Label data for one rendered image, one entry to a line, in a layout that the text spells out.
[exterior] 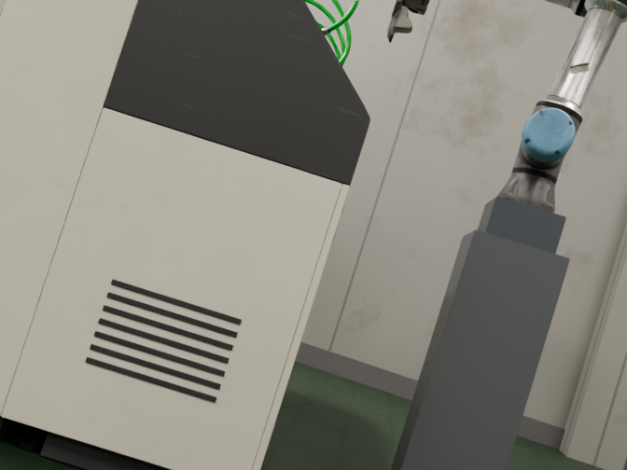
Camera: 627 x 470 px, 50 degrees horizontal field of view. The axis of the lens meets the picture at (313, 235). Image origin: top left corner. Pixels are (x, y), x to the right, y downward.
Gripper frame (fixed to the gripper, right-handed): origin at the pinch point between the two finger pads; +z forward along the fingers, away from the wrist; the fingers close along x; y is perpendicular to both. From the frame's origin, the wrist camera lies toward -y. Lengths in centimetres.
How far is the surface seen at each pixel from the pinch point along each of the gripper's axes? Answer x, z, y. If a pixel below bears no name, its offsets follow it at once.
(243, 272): -48, 64, -8
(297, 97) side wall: -39.3, 23.5, -10.9
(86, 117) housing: -49, 43, -53
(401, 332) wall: 198, 134, 48
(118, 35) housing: -44, 24, -53
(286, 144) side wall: -42, 34, -9
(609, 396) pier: 182, 120, 164
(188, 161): -46, 45, -28
